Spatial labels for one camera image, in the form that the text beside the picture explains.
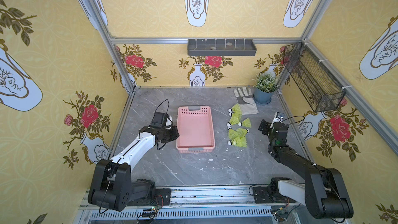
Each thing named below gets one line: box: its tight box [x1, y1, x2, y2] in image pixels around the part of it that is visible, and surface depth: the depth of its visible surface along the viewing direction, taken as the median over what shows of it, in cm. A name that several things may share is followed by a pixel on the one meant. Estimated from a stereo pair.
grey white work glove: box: [233, 86, 260, 115], surface depth 115 cm
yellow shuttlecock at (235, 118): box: [226, 112, 242, 128], surface depth 100 cm
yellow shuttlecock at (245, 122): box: [237, 117, 252, 128], surface depth 100 cm
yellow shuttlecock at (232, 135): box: [227, 126, 239, 141], surface depth 96 cm
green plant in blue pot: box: [252, 72, 281, 105], surface depth 105 cm
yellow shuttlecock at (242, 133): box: [236, 128, 250, 142], surface depth 96 cm
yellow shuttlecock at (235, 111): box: [228, 102, 242, 118], surface depth 106 cm
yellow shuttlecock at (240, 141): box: [226, 135, 248, 148], surface depth 91 cm
